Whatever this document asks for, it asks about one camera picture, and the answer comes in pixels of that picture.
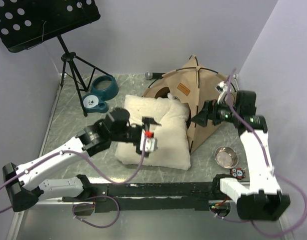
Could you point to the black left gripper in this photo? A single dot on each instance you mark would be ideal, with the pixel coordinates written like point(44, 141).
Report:
point(147, 121)

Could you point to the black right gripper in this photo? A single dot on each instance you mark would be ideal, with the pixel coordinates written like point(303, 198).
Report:
point(209, 111)

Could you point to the tan black pet tent fabric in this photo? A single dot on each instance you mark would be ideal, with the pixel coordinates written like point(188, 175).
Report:
point(202, 133)

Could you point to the orange patterned pillow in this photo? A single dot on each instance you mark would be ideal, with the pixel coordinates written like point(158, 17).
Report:
point(172, 141)

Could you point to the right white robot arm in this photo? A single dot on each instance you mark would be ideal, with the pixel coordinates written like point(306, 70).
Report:
point(263, 200)

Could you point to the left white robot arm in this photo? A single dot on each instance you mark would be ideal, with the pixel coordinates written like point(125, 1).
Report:
point(27, 184)

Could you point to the steel pet bowl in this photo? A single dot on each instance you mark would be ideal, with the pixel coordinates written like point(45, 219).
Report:
point(226, 157)

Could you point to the teal double pet bowl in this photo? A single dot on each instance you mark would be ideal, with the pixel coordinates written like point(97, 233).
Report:
point(101, 95)

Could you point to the white pompom toy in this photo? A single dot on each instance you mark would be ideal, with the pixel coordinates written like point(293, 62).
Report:
point(171, 96)

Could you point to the black grey microphone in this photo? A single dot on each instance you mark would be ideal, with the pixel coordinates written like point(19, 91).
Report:
point(153, 75)

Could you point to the red owl toy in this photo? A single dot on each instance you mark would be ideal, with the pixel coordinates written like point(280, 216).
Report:
point(238, 173)

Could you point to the black music stand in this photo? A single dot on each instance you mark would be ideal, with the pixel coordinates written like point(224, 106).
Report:
point(25, 24)

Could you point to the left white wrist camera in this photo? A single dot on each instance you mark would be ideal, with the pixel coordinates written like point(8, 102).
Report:
point(151, 142)

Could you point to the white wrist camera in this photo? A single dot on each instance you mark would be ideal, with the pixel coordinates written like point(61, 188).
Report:
point(151, 142)
point(222, 89)

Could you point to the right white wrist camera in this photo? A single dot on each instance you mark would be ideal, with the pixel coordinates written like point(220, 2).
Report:
point(222, 89)

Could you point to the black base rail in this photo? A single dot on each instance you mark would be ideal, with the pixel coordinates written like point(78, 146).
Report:
point(150, 196)

